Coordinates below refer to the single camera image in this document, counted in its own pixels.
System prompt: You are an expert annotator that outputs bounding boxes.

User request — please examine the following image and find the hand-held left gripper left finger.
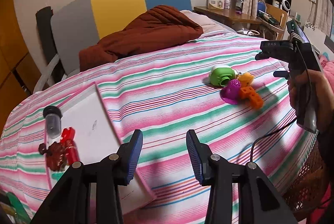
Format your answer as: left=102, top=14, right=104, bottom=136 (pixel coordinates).
left=30, top=129, right=143, bottom=224

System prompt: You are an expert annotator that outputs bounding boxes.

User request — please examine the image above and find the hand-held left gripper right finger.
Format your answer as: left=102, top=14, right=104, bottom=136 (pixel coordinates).
left=186, top=129, right=298, bottom=224

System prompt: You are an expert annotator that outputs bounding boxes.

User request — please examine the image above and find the yellow plastic toy piece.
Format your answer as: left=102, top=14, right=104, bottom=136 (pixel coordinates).
left=238, top=72, right=255, bottom=87

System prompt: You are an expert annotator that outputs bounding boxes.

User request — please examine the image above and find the orange block with holes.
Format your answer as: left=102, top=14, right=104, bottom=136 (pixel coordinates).
left=239, top=86, right=264, bottom=110

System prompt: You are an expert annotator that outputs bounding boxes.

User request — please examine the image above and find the purple perforated toy cup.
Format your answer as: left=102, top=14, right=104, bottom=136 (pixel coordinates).
left=221, top=79, right=242, bottom=105

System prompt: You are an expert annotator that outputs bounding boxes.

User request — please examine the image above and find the green white toy camera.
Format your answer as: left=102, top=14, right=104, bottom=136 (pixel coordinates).
left=209, top=65, right=240, bottom=87

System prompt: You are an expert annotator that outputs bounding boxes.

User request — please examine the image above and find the white rectangular tray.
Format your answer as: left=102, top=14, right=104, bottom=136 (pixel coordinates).
left=43, top=82, right=157, bottom=215

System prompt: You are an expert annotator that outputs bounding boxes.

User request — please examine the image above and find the red translucent toy piece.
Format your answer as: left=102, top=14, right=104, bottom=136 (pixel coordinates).
left=64, top=139, right=80, bottom=164

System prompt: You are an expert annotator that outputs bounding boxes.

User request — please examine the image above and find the red plastic toy piece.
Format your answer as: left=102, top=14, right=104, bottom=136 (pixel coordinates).
left=60, top=127, right=77, bottom=143

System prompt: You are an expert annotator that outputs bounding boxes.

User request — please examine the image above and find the dark brown pumpkin toy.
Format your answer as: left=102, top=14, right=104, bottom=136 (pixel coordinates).
left=39, top=142, right=70, bottom=172

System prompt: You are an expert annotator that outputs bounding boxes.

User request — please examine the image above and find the clear vial black cap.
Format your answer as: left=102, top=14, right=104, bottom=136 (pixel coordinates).
left=43, top=106, right=62, bottom=139

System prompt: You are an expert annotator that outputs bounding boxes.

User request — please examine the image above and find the person's right forearm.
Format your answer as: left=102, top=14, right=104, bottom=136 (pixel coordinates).
left=314, top=112, right=334, bottom=170

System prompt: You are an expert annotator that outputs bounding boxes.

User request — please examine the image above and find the person's right hand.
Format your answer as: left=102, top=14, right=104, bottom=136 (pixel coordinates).
left=288, top=69, right=334, bottom=120

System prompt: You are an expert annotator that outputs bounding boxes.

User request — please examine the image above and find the pink cloth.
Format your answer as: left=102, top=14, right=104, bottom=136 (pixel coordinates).
left=318, top=53, right=334, bottom=78

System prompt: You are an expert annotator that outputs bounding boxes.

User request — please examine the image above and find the wooden chair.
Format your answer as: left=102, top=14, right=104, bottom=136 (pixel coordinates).
left=263, top=3, right=288, bottom=40

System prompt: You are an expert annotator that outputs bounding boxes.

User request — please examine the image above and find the wooden desk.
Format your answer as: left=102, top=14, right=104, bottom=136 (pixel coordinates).
left=194, top=6, right=261, bottom=31

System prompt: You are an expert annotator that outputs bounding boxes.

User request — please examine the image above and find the pale pink pillow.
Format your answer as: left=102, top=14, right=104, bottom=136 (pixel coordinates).
left=180, top=10, right=235, bottom=37

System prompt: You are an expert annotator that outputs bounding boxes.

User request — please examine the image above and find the brown wicker chair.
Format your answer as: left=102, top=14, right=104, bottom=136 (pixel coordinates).
left=283, top=159, right=330, bottom=222

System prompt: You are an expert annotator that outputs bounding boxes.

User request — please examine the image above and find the brown quilted blanket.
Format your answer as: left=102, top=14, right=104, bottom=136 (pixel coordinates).
left=79, top=5, right=203, bottom=72

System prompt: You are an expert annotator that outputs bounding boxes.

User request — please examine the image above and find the green glass table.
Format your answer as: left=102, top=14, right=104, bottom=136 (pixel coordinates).
left=0, top=190, right=30, bottom=224

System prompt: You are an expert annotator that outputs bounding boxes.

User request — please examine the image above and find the grey yellow blue headboard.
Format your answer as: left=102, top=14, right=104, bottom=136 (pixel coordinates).
left=50, top=0, right=194, bottom=76

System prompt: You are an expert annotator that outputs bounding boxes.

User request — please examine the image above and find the black rolled mat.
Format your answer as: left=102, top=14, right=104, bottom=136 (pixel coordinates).
left=36, top=6, right=64, bottom=84

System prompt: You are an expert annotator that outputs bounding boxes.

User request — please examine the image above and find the wooden wardrobe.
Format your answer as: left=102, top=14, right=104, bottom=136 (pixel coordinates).
left=0, top=0, right=42, bottom=130

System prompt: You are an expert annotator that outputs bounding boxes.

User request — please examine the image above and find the black cable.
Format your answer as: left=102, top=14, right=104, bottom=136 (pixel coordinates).
left=249, top=41, right=314, bottom=163

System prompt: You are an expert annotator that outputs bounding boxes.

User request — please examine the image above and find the white bed rail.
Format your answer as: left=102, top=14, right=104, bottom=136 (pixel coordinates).
left=33, top=54, right=63, bottom=94

